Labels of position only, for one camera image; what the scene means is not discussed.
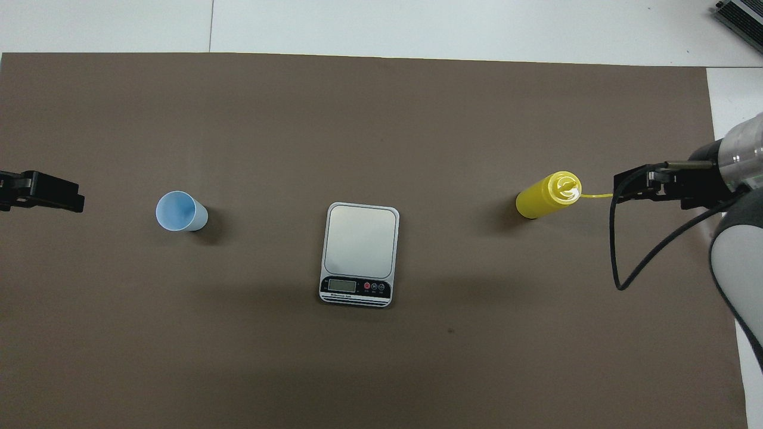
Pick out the brown table mat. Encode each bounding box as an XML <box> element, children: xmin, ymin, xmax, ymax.
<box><xmin>0</xmin><ymin>52</ymin><xmax>749</xmax><ymax>429</ymax></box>

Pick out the silver digital kitchen scale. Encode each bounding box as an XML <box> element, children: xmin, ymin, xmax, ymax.
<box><xmin>318</xmin><ymin>202</ymin><xmax>401</xmax><ymax>309</ymax></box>

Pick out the grey metal device box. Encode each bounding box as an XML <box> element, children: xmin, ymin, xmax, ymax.
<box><xmin>714</xmin><ymin>0</ymin><xmax>763</xmax><ymax>57</ymax></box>

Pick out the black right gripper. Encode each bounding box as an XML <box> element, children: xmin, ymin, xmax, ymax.
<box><xmin>614</xmin><ymin>138</ymin><xmax>733</xmax><ymax>210</ymax></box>

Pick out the yellow squeeze seasoning bottle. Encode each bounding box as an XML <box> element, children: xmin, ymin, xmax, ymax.
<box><xmin>516</xmin><ymin>170</ymin><xmax>615</xmax><ymax>220</ymax></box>

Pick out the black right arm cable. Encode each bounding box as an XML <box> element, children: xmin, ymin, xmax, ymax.
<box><xmin>609</xmin><ymin>162</ymin><xmax>749</xmax><ymax>291</ymax></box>

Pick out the light blue plastic cup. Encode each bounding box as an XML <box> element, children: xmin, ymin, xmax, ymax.
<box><xmin>156</xmin><ymin>191</ymin><xmax>209</xmax><ymax>232</ymax></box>

